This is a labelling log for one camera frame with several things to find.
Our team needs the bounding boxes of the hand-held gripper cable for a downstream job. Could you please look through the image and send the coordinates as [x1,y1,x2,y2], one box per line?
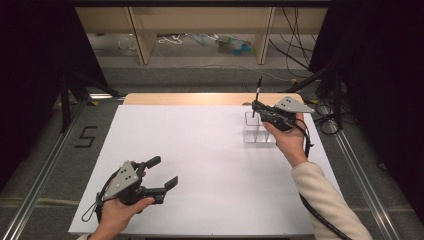
[289,118,353,240]
[81,172,118,224]

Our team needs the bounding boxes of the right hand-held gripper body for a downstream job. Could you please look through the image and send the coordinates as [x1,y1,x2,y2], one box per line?
[266,95,315,132]

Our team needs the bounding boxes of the clear acrylic organizer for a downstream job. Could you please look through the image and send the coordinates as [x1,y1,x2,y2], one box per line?
[242,110,278,145]

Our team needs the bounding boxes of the wooden shelf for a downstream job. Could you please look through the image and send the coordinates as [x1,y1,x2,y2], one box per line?
[75,7,328,66]

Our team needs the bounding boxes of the bundle of black cables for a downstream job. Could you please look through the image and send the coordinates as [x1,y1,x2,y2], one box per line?
[268,7,341,136]

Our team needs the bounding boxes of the white cord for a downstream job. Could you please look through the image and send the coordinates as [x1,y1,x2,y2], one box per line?
[157,33,185,45]

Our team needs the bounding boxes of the right hand-held gripper cable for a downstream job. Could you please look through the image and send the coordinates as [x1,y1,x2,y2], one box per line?
[289,118,353,240]

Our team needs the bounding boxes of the clear bluish plastic wrap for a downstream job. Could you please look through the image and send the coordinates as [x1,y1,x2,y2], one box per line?
[188,33,218,46]

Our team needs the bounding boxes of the black stand legs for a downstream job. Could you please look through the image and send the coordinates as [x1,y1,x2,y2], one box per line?
[59,66,122,134]

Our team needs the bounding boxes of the left hand-held gripper cable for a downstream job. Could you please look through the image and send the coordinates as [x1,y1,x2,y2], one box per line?
[81,172,118,224]

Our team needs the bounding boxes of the black curtain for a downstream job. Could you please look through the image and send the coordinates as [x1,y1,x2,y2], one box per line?
[308,0,424,218]
[0,0,111,191]

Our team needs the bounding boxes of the metal floor rail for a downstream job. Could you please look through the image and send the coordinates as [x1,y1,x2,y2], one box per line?
[0,98,93,240]
[318,104,403,240]

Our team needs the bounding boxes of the person's right hand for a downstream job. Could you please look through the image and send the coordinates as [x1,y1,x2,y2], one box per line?
[262,112,310,169]

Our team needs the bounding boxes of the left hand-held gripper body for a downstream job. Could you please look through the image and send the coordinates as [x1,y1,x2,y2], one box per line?
[102,160,158,206]

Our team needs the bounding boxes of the clear plastic bag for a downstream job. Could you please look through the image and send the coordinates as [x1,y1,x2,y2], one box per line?
[117,35,138,56]

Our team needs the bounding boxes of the blue green plastic bag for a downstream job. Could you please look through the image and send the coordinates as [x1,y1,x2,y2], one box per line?
[216,35,257,57]

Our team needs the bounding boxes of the person's left hand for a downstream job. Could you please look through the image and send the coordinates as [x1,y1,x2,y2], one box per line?
[89,196,156,240]

